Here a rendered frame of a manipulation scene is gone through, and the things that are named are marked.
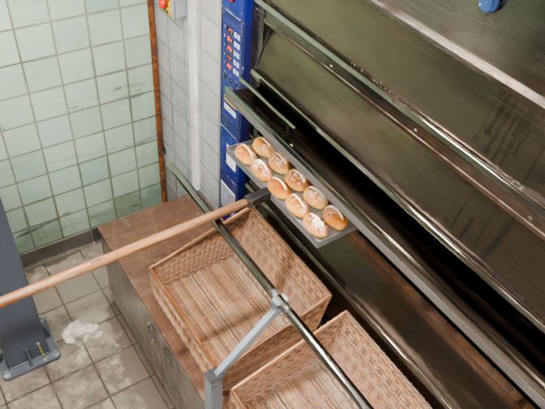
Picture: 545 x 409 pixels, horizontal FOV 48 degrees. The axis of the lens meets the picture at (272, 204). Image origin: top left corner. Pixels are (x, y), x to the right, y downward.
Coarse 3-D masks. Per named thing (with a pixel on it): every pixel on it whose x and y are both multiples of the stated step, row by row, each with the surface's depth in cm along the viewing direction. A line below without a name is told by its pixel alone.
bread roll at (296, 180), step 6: (288, 174) 208; (294, 174) 206; (300, 174) 206; (288, 180) 207; (294, 180) 205; (300, 180) 205; (306, 180) 205; (294, 186) 206; (300, 186) 205; (306, 186) 205
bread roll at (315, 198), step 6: (306, 192) 202; (312, 192) 200; (318, 192) 200; (306, 198) 202; (312, 198) 200; (318, 198) 199; (324, 198) 199; (312, 204) 200; (318, 204) 199; (324, 204) 200
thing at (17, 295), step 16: (224, 208) 195; (240, 208) 197; (192, 224) 189; (144, 240) 182; (160, 240) 184; (112, 256) 177; (64, 272) 172; (80, 272) 173; (32, 288) 167; (48, 288) 169; (0, 304) 163
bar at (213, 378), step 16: (176, 176) 211; (192, 192) 205; (208, 208) 200; (240, 256) 186; (256, 272) 181; (272, 288) 177; (272, 304) 175; (288, 304) 173; (272, 320) 177; (256, 336) 178; (304, 336) 166; (240, 352) 178; (320, 352) 162; (224, 368) 179; (336, 368) 159; (208, 384) 180; (352, 384) 156; (208, 400) 186
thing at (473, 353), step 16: (368, 240) 193; (384, 256) 188; (400, 272) 184; (416, 288) 180; (432, 304) 176; (448, 320) 172; (464, 336) 168; (480, 352) 165; (496, 368) 161; (512, 384) 158; (528, 400) 155
